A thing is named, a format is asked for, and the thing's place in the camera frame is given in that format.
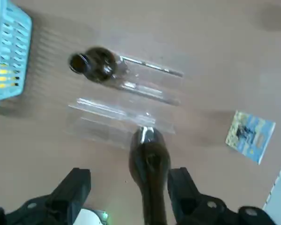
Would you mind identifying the yellow round fruit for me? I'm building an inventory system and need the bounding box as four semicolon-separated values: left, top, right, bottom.
0;69;20;89

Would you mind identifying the clear acrylic stepped shelf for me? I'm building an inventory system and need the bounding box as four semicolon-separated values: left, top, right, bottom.
65;55;185;150

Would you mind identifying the dark sloped-shoulder wine bottle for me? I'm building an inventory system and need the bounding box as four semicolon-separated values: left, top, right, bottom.
128;126;172;225

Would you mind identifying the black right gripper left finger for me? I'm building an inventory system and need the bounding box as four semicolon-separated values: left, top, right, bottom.
0;167;92;225

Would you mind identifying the brown straight-shouldered wine bottle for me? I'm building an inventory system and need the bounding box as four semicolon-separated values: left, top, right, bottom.
67;46;119;84

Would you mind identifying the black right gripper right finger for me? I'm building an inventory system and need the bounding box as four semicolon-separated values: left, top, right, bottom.
167;167;277;225

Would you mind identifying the light blue plastic basket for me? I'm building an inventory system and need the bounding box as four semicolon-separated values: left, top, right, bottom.
0;0;33;111

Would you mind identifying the blue printed paper bag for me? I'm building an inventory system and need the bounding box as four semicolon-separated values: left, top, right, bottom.
225;110;276;165

